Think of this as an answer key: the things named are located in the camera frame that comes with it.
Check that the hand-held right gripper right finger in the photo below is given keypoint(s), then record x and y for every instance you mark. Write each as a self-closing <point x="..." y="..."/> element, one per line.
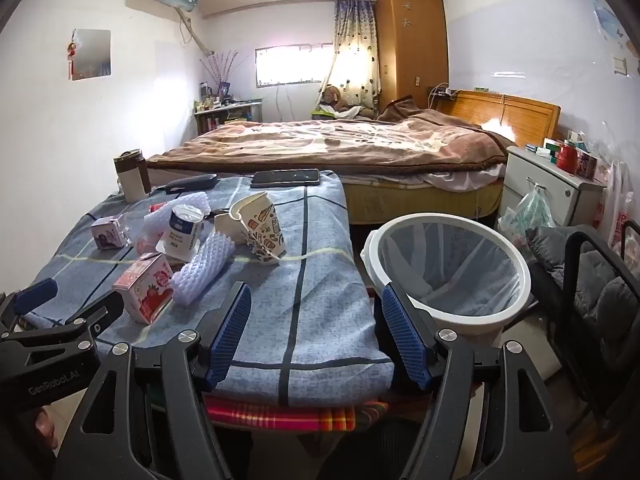
<point x="406" y="342"/>

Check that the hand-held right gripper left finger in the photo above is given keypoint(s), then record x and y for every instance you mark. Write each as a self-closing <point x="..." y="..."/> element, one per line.
<point x="227" y="332"/>

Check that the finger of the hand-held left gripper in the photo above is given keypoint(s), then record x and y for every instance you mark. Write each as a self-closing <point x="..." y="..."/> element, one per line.
<point x="35" y="294"/>
<point x="100" y="312"/>

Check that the red strawberry milk carton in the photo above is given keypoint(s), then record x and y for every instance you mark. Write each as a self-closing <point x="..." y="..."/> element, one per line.
<point x="145" y="285"/>

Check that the white round trash bin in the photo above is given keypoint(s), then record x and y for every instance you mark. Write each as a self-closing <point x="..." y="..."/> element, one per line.
<point x="470" y="325"/>

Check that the small purple drink carton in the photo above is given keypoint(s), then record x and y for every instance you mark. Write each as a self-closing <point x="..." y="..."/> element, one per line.
<point x="107" y="232"/>

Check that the crushed printed paper cup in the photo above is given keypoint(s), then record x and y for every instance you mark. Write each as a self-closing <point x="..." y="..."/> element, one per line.
<point x="262" y="232"/>

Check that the white yogurt cup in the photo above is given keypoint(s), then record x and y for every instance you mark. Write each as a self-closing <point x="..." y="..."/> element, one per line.
<point x="182" y="232"/>

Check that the clear bottle with red cap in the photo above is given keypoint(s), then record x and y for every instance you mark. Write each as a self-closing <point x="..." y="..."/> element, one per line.
<point x="156" y="206"/>

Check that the person's left hand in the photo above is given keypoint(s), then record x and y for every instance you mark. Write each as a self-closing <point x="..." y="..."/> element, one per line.
<point x="46" y="425"/>

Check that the blue checked table blanket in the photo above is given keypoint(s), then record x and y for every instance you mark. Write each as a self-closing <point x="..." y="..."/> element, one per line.
<point x="310" y="310"/>

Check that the translucent bin liner bag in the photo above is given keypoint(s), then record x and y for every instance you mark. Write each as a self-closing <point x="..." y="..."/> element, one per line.
<point x="450" y="260"/>

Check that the red plaid cloth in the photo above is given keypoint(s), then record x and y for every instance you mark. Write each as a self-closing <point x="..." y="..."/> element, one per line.
<point x="280" y="415"/>

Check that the brown and white thermos mug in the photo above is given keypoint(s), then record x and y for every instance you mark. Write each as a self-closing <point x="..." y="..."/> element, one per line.
<point x="132" y="180"/>

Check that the yellow bed mattress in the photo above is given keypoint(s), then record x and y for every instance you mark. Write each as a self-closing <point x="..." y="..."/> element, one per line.
<point x="410" y="200"/>

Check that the dark blue glasses case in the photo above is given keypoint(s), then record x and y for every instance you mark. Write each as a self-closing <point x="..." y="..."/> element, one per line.
<point x="192" y="182"/>

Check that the green printed plastic bag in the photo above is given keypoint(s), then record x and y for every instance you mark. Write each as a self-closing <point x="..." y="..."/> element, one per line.
<point x="530" y="212"/>

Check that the black office chair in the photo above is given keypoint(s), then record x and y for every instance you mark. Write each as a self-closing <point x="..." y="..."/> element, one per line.
<point x="580" y="260"/>

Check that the grey chair cushion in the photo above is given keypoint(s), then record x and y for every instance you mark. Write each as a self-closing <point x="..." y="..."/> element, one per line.
<point x="610" y="290"/>

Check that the white nightstand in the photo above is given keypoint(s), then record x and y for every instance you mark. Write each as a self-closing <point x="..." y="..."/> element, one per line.
<point x="545" y="180"/>

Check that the bed with brown blanket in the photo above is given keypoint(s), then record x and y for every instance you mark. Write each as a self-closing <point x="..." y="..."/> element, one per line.
<point x="325" y="140"/>

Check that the cluttered side desk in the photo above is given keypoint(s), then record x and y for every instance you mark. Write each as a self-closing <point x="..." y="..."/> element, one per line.
<point x="235" y="110"/>

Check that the pile of small boxes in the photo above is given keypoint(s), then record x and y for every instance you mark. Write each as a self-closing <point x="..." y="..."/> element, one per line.
<point x="550" y="147"/>

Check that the red hanging ornament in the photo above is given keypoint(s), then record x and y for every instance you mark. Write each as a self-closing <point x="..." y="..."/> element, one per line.
<point x="73" y="52"/>

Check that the white and red plastic bag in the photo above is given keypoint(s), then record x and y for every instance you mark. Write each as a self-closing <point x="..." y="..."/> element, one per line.
<point x="617" y="210"/>

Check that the white power strip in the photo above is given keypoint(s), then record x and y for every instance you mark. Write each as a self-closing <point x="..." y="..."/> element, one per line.
<point x="445" y="92"/>

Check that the brown teddy bear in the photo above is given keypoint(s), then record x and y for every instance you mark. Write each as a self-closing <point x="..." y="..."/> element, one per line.
<point x="332" y="97"/>

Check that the wooden bed headboard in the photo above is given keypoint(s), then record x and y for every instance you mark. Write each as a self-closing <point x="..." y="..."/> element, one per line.
<point x="520" y="110"/>

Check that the vase of dry branches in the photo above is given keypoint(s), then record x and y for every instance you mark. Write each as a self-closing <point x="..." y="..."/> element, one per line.
<point x="222" y="67"/>

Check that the bright window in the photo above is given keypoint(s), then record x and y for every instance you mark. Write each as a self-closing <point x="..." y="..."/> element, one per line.
<point x="292" y="65"/>

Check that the patterned curtain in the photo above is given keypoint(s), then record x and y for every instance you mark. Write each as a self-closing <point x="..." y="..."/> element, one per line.
<point x="352" y="60"/>

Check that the white air conditioner pipe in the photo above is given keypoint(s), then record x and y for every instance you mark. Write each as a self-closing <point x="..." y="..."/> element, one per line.
<point x="195" y="35"/>

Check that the wooden wardrobe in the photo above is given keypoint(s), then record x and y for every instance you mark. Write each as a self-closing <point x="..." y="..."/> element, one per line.
<point x="410" y="45"/>

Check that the small photo frame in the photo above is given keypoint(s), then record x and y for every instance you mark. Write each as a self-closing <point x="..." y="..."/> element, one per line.
<point x="224" y="91"/>

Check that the silver wall poster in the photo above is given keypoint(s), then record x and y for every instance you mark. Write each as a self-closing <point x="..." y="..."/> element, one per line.
<point x="92" y="55"/>

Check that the white wall switch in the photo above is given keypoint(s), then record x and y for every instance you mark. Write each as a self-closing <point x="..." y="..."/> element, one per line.
<point x="621" y="66"/>

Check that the blue dolphin wall sticker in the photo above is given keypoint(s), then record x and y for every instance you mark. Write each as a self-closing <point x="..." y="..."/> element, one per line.
<point x="607" y="15"/>

